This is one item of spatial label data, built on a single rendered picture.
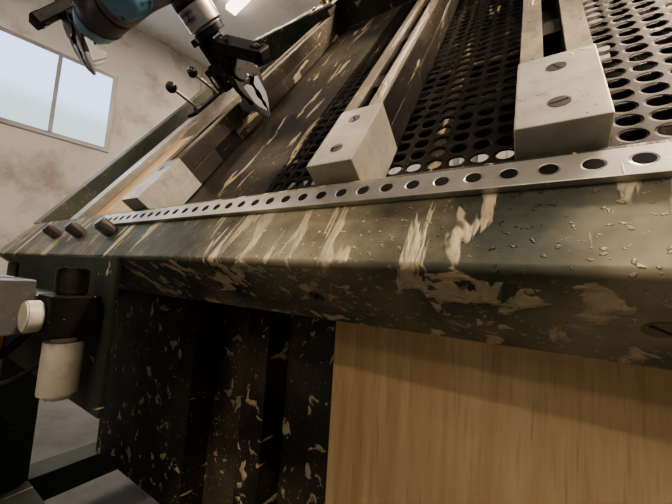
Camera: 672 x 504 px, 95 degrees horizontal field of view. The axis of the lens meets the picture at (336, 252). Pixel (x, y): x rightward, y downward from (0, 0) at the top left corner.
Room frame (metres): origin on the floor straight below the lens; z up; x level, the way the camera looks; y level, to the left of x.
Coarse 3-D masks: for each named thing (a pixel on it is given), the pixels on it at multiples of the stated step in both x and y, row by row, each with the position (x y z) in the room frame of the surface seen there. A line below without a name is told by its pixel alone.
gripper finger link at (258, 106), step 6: (246, 84) 0.68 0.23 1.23; (246, 90) 0.68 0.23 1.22; (252, 90) 0.70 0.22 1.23; (240, 96) 0.71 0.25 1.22; (252, 96) 0.70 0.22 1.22; (240, 102) 0.73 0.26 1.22; (246, 102) 0.72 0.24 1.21; (258, 102) 0.71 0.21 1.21; (246, 108) 0.73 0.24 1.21; (252, 108) 0.73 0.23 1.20; (258, 108) 0.72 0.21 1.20; (264, 108) 0.73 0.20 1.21; (264, 114) 0.74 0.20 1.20
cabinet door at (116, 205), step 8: (176, 144) 0.96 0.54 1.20; (168, 152) 0.94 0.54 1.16; (160, 160) 0.91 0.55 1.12; (152, 168) 0.89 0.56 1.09; (144, 176) 0.86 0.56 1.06; (136, 184) 0.84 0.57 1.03; (120, 192) 0.86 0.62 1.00; (128, 192) 0.83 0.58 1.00; (112, 200) 0.84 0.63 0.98; (120, 200) 0.81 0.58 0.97; (104, 208) 0.82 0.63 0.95; (112, 208) 0.80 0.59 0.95; (120, 208) 0.76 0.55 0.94; (128, 208) 0.73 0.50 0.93
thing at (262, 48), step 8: (216, 40) 0.62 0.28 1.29; (224, 40) 0.62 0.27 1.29; (232, 40) 0.62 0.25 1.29; (240, 40) 0.62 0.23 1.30; (248, 40) 0.62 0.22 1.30; (216, 48) 0.63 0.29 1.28; (224, 48) 0.62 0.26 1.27; (232, 48) 0.61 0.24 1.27; (240, 48) 0.60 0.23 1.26; (248, 48) 0.60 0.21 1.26; (256, 48) 0.60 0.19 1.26; (264, 48) 0.61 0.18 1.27; (232, 56) 0.63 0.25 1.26; (240, 56) 0.62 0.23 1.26; (248, 56) 0.61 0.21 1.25; (256, 56) 0.60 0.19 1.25; (264, 56) 0.61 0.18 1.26
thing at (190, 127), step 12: (228, 96) 1.13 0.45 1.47; (216, 108) 1.09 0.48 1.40; (192, 120) 1.02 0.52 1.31; (204, 120) 1.06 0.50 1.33; (180, 132) 0.99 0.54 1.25; (192, 132) 1.02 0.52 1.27; (168, 144) 0.96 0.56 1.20; (144, 156) 0.94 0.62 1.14; (156, 156) 0.93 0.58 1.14; (132, 168) 0.90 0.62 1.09; (144, 168) 0.91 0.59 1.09; (120, 180) 0.86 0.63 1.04; (132, 180) 0.88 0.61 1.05; (108, 192) 0.84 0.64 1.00; (96, 204) 0.82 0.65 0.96; (84, 216) 0.80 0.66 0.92
